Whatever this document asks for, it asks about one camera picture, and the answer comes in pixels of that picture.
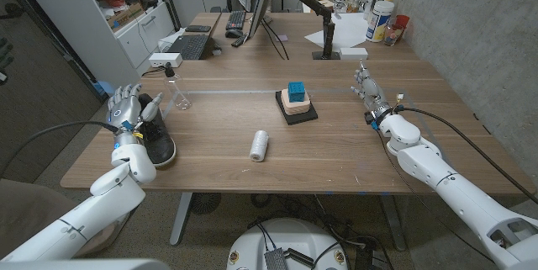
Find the white wipes canister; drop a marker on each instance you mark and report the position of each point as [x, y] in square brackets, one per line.
[379, 22]

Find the black sneaker shoe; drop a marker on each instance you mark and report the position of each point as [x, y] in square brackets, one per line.
[161, 144]

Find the white paper sheet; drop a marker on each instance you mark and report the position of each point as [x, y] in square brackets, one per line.
[349, 30]

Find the white flat box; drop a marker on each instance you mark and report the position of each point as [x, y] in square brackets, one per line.
[353, 53]

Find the white shelf cabinet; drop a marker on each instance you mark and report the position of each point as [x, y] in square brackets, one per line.
[130, 47]

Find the black keyboard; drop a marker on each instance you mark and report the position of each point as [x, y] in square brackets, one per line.
[235, 20]

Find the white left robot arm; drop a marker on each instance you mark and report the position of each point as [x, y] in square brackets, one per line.
[109, 202]

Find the computer monitor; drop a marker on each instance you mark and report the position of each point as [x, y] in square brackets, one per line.
[261, 1]

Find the blue cube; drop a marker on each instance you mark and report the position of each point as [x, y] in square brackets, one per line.
[296, 92]

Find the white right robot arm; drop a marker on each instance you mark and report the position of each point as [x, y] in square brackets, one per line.
[458, 200]

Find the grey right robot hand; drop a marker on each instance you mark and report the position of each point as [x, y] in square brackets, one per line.
[373, 95]

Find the black computer mouse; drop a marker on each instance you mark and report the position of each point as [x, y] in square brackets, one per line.
[233, 33]

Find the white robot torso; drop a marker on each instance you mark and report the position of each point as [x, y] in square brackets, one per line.
[290, 236]

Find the clear glass jar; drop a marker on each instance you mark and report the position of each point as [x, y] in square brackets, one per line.
[392, 35]

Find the cardboard box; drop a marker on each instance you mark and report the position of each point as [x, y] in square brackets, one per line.
[125, 17]

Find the clear dispenser bottle black pump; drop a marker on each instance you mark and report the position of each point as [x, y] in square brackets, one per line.
[169, 71]

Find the brown chair cushion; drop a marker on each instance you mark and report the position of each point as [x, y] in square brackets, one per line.
[25, 215]

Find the white power box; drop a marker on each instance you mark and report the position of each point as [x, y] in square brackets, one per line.
[165, 59]

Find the grey table leg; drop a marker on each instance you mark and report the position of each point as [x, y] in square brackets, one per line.
[180, 219]
[393, 223]

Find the black laptop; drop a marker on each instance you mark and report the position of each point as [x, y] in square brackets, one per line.
[191, 46]

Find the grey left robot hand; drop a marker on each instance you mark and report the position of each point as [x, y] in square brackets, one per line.
[126, 112]

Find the pink jewelry box black base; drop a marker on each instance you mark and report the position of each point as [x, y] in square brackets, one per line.
[296, 109]

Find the red cup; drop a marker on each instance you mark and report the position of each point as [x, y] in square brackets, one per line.
[402, 21]

